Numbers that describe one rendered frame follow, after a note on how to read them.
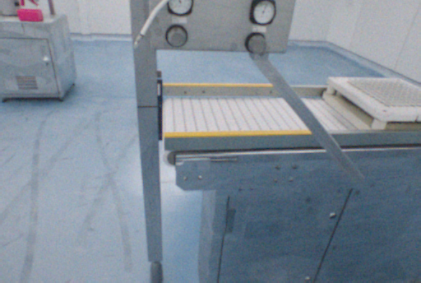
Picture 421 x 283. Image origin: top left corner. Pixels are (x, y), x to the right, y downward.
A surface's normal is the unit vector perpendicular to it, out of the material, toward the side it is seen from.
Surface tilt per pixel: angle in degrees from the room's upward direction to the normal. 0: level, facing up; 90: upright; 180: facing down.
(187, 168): 90
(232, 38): 90
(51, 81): 90
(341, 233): 90
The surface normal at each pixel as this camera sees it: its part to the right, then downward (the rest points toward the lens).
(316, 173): 0.15, 0.50
